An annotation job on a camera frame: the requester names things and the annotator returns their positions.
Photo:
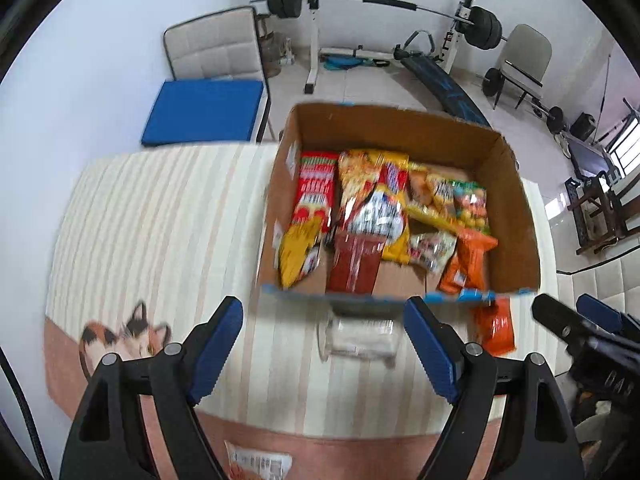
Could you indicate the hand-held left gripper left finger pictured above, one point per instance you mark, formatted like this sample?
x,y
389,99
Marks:
x,y
215,355

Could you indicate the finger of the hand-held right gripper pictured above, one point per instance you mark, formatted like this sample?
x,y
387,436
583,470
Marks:
x,y
600,312
562,320

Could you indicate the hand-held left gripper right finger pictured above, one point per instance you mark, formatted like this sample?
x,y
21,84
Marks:
x,y
430,355

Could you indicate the orange-red snack packet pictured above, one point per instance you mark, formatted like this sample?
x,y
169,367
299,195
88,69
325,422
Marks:
x,y
495,325

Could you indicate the white snack packet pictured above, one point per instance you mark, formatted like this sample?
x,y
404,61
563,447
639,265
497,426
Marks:
x,y
357,340

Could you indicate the orange snack packet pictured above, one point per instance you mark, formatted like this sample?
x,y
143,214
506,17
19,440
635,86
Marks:
x,y
465,265

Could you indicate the small clear snack packet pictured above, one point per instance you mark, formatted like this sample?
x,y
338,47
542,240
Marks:
x,y
430,250

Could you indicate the small pink snack packet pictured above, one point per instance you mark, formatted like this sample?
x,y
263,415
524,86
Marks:
x,y
260,462

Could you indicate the dark red packet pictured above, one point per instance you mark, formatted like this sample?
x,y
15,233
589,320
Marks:
x,y
355,265

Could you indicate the small yellow snack packet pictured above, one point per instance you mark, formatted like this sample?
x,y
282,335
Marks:
x,y
295,250

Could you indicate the green and yellow candy bag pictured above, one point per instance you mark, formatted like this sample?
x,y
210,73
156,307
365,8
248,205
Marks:
x,y
470,205

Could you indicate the yellow chips packet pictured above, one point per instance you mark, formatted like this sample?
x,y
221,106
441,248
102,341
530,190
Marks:
x,y
430,195

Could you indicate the large yellow red noodle bag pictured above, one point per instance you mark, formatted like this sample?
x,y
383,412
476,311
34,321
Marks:
x,y
370,195

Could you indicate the red rectangular snack packet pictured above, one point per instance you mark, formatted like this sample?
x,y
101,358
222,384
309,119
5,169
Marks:
x,y
315,185

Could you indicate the cardboard box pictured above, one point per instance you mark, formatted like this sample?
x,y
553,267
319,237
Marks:
x,y
390,130

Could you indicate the white padded chair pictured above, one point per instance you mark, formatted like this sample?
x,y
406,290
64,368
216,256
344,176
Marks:
x,y
210,45
605,275

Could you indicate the dark wooden chair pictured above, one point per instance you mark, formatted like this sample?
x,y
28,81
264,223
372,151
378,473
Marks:
x,y
600,210

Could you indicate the black monitor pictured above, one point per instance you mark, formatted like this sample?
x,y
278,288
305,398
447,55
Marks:
x,y
590,160

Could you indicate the black speaker box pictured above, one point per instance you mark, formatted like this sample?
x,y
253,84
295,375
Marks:
x,y
583,126

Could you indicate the black folding stand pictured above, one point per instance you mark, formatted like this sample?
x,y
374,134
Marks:
x,y
620,122

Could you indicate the blue seat cushion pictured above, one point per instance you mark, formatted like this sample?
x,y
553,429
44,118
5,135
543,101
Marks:
x,y
205,110

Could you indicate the short barbell with black plates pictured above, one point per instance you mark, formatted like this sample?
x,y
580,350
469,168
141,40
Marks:
x,y
492,82

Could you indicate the black weight bench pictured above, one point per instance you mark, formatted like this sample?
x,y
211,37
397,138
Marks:
x,y
445,85

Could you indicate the grey chair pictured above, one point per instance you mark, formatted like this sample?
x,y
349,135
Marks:
x,y
527,50

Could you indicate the blue exercise pad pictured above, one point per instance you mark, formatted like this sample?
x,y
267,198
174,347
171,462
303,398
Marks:
x,y
340,63

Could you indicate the white squat rack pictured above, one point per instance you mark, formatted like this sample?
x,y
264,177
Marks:
x,y
314,45

